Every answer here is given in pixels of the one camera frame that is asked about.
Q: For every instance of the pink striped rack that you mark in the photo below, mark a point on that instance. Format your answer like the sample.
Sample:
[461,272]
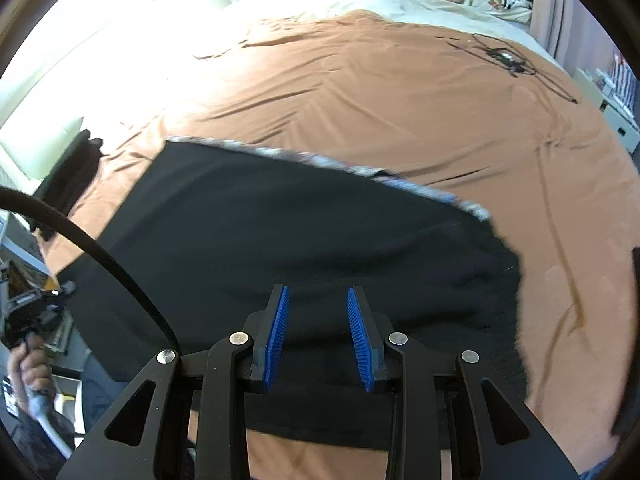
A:
[625,77]

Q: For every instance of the orange blanket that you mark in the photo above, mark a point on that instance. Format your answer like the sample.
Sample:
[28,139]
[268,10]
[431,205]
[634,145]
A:
[350,110]

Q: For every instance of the person's left leg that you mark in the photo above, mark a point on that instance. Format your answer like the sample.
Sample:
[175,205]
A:
[102,395]

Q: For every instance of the white nightstand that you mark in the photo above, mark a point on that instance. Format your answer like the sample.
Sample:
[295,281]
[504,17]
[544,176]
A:
[620,120]

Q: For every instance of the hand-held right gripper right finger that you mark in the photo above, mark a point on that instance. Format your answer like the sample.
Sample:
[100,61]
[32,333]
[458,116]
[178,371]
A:
[362,345]

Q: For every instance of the pink curtain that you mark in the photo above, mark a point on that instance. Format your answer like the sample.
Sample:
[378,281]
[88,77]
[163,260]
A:
[555,10]

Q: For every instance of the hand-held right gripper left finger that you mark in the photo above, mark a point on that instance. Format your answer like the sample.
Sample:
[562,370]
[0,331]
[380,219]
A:
[275,345]

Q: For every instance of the person's left hand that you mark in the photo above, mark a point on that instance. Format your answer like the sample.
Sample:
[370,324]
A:
[21,375]

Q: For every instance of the bear patterned pants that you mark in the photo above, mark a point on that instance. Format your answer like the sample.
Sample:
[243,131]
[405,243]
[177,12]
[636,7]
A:
[320,161]

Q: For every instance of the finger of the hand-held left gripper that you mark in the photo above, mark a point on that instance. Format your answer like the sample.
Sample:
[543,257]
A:
[64,292]

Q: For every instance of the black pants with white print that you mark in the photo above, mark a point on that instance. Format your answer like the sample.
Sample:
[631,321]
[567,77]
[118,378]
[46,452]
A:
[300,240]

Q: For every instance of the cream padded headboard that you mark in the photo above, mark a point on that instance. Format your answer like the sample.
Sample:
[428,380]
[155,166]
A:
[75,60]

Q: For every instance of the cream duvet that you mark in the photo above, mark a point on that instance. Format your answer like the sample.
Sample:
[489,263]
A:
[300,5]

